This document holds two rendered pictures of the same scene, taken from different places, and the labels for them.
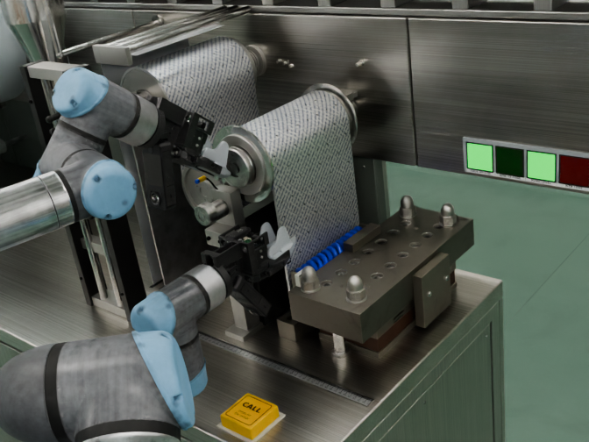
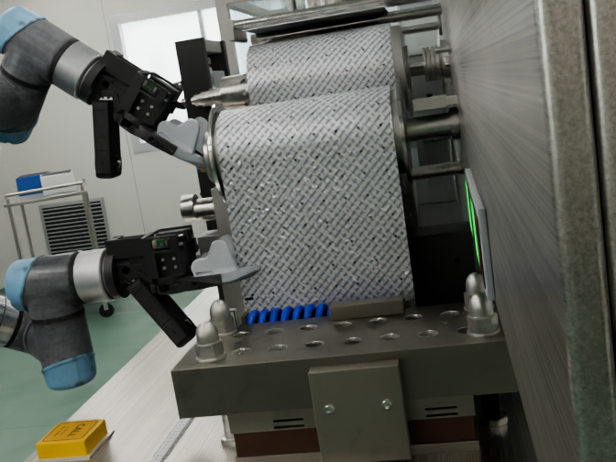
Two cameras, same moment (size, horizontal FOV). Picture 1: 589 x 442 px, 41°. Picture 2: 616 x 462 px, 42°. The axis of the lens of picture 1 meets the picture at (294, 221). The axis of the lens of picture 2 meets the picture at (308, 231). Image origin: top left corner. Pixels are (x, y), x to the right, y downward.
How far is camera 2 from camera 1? 1.30 m
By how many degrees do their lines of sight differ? 56
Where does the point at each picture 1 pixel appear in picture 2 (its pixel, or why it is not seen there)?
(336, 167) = (358, 194)
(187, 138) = (124, 100)
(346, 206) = (382, 259)
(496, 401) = not seen: outside the picture
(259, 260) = (172, 269)
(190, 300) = (50, 273)
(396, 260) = (333, 342)
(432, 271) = (342, 375)
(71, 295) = not seen: hidden behind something
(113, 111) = (27, 51)
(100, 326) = not seen: hidden behind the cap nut
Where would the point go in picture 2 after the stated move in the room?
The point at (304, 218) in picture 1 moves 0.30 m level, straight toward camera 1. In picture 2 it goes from (283, 248) to (65, 308)
